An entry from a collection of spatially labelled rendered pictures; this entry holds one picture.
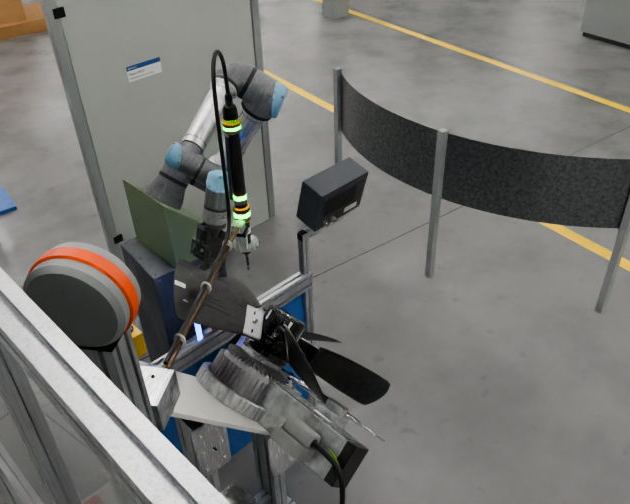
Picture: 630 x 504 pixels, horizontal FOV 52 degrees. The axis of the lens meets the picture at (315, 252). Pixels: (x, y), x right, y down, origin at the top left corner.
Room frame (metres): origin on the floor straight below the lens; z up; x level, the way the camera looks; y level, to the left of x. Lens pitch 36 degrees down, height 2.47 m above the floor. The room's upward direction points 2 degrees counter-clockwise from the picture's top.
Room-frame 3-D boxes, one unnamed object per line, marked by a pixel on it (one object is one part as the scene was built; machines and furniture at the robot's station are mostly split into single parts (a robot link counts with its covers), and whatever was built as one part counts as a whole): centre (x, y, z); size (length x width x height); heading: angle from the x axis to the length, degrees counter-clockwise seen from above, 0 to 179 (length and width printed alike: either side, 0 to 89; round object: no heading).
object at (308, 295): (2.05, 0.04, 0.39); 0.04 x 0.04 x 0.78; 43
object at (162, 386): (0.81, 0.32, 1.55); 0.10 x 0.07 x 0.08; 168
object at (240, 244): (1.41, 0.19, 1.50); 0.09 x 0.07 x 0.10; 168
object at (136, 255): (2.07, 0.57, 0.50); 0.30 x 0.30 x 1.00; 37
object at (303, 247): (2.05, 0.04, 0.96); 0.03 x 0.03 x 0.20; 43
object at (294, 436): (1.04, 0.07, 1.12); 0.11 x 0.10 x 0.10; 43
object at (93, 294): (0.72, 0.34, 1.88); 0.17 x 0.15 x 0.16; 43
